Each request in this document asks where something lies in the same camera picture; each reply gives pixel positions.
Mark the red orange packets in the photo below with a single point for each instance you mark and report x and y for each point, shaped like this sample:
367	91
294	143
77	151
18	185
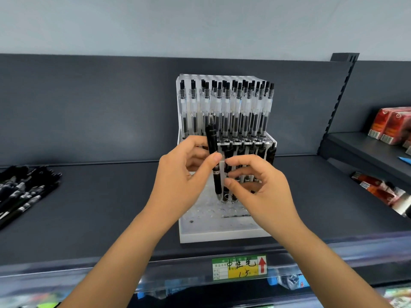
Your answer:
379	189

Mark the dark grey side shelf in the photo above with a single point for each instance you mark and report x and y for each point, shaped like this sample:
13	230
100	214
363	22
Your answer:
362	147

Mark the clear acrylic pen display stand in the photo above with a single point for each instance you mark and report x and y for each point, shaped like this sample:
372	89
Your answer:
218	226

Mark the red packet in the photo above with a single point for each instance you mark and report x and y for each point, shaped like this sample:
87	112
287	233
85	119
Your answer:
380	123
398	128

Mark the pile of black pens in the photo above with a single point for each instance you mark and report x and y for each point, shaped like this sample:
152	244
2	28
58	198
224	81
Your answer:
22	192

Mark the person's left thumb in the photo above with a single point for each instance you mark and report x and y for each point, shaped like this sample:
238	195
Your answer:
208	168

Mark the person's right hand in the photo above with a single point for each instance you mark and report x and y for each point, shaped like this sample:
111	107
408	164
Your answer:
269	202

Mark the person's right forearm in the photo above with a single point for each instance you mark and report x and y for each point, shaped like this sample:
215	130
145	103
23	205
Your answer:
324	269

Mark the person's left hand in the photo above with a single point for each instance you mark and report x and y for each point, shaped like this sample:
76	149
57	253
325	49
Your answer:
173	186

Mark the person's right middle finger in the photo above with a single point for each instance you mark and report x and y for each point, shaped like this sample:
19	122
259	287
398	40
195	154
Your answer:
245	172

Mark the rows of clear gel pens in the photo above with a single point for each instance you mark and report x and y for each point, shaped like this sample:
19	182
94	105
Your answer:
226	109

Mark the blue card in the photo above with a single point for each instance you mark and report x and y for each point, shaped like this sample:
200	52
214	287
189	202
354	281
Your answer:
405	160

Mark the person's left forearm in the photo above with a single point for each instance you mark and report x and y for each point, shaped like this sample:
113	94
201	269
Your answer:
118	266

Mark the black retractable pen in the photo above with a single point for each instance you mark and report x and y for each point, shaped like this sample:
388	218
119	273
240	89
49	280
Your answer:
212	137

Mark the row of black pens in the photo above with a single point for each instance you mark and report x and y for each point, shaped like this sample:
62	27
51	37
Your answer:
261	150

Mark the person's right thumb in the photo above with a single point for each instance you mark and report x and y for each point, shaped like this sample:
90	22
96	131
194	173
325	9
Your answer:
236	189

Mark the clear shelf price rail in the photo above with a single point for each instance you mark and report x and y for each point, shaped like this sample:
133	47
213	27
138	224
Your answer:
179	272

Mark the green yellow price label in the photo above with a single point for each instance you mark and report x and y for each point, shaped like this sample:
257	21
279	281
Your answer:
239	267

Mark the dark grey shelf board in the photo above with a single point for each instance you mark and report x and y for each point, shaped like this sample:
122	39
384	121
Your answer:
90	205

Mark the dark grey shelf upright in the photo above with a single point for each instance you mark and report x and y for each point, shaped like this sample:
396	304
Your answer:
340	99

